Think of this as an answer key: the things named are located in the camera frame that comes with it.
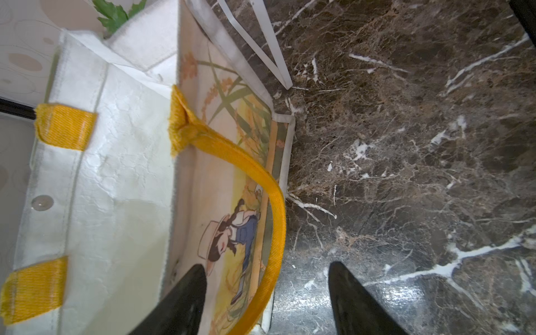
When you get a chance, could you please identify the white grocery bag yellow handles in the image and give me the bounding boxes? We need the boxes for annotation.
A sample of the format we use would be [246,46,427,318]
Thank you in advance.
[1,1,295,334]

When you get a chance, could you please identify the white toy radish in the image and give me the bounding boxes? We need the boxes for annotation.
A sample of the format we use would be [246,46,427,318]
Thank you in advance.
[92,0,147,37]

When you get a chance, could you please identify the white wire wooden shelf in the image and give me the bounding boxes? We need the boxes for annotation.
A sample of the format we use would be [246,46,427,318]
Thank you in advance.
[215,0,294,91]

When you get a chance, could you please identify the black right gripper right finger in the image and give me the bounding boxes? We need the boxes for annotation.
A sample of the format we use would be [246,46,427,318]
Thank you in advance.
[328,261,407,335]

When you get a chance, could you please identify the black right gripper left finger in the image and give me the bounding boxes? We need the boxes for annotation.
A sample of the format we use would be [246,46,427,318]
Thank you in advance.
[130,264,207,335]

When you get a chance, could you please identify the black vertical frame post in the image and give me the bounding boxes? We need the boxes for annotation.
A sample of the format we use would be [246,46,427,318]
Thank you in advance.
[0,99,36,120]

